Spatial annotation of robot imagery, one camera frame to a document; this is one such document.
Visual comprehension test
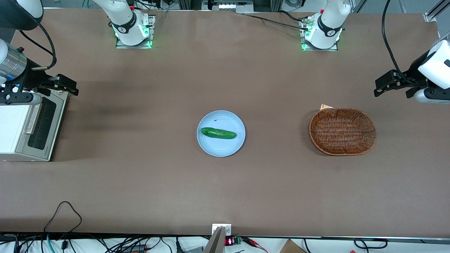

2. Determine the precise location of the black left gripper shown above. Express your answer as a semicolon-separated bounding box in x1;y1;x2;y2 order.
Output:
373;52;434;99

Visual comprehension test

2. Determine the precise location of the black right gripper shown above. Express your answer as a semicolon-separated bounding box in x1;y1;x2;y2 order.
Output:
20;57;79;96

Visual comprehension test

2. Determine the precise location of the oven door with silver handle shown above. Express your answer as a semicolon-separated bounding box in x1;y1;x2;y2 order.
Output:
16;92;68;161

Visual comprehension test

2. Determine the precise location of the white toaster oven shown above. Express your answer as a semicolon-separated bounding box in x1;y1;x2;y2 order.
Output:
0;88;69;162

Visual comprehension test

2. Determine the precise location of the brown oval wicker basket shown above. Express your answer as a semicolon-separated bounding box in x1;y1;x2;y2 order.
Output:
309;108;377;156

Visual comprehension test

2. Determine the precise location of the green cucumber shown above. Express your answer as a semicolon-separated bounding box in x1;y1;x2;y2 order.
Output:
200;127;237;140

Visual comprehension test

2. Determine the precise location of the light blue round plate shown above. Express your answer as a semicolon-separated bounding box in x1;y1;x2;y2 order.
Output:
197;110;246;157

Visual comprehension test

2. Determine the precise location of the silver control box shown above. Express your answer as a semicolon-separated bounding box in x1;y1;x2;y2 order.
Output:
201;0;254;14

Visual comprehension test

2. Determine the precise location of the brown cardboard box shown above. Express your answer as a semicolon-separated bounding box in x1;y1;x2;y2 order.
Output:
279;239;307;253

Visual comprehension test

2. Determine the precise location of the red alligator clip lead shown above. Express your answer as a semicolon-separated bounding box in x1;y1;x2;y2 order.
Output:
243;237;268;253

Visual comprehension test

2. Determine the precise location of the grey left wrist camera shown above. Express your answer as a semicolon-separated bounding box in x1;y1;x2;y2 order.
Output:
414;87;450;104

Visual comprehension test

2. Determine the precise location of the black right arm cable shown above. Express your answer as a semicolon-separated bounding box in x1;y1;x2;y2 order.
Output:
18;22;57;71

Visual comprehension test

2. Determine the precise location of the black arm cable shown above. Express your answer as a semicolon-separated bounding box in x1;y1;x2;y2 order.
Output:
381;0;417;86
18;22;57;71

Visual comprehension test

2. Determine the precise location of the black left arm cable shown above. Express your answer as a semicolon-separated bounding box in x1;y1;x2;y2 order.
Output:
381;0;417;86

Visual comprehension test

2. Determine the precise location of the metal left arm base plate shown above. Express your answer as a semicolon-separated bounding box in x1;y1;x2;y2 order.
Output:
300;16;339;52

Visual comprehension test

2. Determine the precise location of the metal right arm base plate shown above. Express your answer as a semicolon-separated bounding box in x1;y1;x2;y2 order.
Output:
115;15;155;50

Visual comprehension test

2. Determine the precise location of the aluminium frame profile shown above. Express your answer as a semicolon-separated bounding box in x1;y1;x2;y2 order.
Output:
423;0;450;24

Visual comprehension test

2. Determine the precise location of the looped thin black cable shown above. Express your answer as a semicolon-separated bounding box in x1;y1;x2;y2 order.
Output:
43;201;83;233

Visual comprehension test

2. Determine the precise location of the thick black table cable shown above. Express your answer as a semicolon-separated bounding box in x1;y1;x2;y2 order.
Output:
278;10;310;24

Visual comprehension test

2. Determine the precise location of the thin black table cable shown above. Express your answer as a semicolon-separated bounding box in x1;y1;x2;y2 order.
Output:
244;13;310;30

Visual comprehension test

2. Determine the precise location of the black coiled cable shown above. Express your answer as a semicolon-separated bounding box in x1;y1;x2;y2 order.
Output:
353;238;388;249

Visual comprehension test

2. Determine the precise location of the aluminium camera pole mount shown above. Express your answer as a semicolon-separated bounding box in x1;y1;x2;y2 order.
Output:
203;223;233;253

